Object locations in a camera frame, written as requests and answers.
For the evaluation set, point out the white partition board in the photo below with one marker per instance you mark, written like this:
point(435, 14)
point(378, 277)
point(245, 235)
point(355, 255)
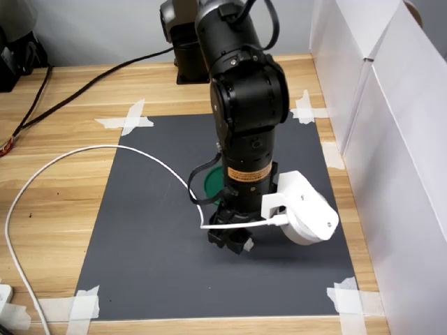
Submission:
point(412, 174)
point(335, 70)

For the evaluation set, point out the round green lid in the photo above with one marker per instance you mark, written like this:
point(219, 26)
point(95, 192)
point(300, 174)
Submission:
point(213, 181)

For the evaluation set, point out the small white plastic terminal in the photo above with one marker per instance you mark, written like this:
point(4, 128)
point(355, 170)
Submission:
point(248, 244)

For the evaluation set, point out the dark grey mat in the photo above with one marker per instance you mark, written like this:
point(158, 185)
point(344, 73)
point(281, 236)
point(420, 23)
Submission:
point(146, 227)

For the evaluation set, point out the white masking tape strip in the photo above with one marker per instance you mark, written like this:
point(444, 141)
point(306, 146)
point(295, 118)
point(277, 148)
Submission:
point(45, 310)
point(370, 301)
point(134, 115)
point(349, 314)
point(304, 103)
point(333, 155)
point(111, 122)
point(82, 314)
point(319, 113)

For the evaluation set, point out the white camera box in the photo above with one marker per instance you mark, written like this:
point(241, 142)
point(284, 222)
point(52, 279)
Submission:
point(304, 209)

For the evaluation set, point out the grey chair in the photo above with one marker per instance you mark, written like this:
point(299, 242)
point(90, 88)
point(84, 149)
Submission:
point(15, 17)

